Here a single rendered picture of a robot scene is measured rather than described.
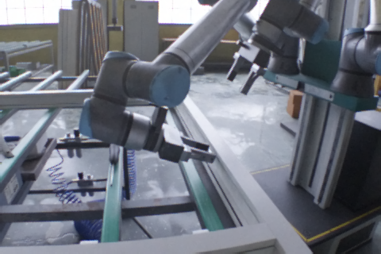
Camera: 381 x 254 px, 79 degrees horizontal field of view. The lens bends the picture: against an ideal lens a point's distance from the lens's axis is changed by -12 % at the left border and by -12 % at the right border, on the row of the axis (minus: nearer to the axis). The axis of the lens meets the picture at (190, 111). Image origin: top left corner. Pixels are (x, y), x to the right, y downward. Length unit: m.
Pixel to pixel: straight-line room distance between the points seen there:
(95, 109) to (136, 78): 0.13
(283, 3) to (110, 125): 0.62
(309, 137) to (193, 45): 1.20
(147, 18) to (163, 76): 6.99
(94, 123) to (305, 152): 1.37
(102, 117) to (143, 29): 6.90
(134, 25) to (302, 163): 6.41
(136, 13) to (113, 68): 6.89
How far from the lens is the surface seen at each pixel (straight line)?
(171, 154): 0.63
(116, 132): 0.62
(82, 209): 0.71
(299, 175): 1.79
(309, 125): 1.64
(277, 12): 0.87
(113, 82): 0.61
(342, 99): 1.20
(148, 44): 7.52
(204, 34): 0.66
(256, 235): 0.48
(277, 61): 1.50
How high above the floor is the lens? 1.26
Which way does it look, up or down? 18 degrees down
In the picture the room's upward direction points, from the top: 3 degrees clockwise
